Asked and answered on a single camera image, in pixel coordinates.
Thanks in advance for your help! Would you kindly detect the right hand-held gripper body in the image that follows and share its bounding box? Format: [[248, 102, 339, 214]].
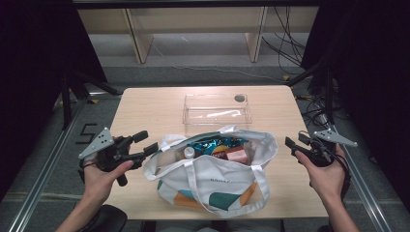
[[299, 129, 358, 168]]

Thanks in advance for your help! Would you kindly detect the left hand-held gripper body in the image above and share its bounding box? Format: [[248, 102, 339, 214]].
[[78, 128, 144, 188]]

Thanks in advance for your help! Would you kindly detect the brown carton box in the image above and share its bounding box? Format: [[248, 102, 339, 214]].
[[223, 146, 250, 166]]

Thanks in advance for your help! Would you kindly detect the blue chips bag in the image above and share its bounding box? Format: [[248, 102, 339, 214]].
[[194, 136, 249, 157]]

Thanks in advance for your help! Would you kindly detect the white tote bag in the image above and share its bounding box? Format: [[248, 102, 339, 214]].
[[142, 125, 278, 218]]

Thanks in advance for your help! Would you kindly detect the clear plastic tray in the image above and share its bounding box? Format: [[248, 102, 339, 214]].
[[182, 93, 253, 128]]

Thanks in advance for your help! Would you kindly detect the person's left hand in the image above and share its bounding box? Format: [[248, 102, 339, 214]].
[[82, 160, 134, 202]]

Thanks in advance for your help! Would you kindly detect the person's right hand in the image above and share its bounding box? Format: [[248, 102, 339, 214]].
[[294, 146, 347, 202]]

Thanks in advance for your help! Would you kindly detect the black metal stand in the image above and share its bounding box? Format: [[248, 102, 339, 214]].
[[284, 61, 337, 125], [61, 69, 122, 130]]

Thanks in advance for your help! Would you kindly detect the black chair seat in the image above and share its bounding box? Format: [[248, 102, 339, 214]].
[[80, 204, 129, 232]]

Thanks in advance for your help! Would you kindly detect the dark curtain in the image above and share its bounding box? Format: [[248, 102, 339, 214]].
[[0, 0, 108, 201], [301, 0, 410, 214]]

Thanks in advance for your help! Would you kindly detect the beige desk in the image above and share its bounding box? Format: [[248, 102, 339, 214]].
[[76, 6, 320, 65]]

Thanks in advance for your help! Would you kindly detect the black cable tangle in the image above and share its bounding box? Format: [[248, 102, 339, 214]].
[[296, 93, 331, 130]]

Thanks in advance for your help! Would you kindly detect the left hand-held gripper cable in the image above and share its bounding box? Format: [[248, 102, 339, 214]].
[[77, 159, 98, 183]]

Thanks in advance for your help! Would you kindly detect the hand-held gripper cable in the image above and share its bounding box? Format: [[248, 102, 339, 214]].
[[77, 159, 98, 183], [322, 141, 353, 200]]

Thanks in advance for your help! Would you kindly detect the right hand-held gripper cable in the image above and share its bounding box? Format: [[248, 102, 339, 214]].
[[322, 141, 353, 200]]

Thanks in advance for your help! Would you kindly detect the metal floor rail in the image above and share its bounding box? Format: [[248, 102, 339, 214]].
[[8, 96, 95, 232], [322, 122, 395, 232]]

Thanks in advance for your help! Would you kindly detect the black cable bundle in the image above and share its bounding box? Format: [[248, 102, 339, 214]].
[[260, 6, 308, 75]]

